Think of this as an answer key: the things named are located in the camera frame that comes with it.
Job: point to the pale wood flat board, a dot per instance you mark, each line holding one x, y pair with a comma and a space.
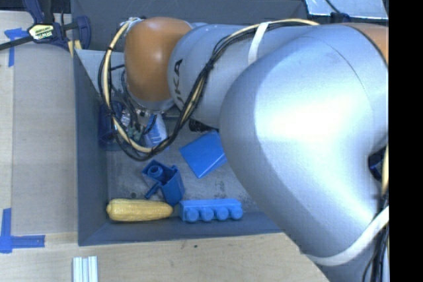
43, 142

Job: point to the yellow toy corn cob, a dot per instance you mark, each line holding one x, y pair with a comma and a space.
138, 210

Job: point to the grey metal bin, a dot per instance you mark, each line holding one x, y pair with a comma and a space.
92, 175

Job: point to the blue four-stud toy brick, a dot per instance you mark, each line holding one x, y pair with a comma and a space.
211, 209

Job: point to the blue flat wedge block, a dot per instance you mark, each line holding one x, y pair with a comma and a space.
204, 155

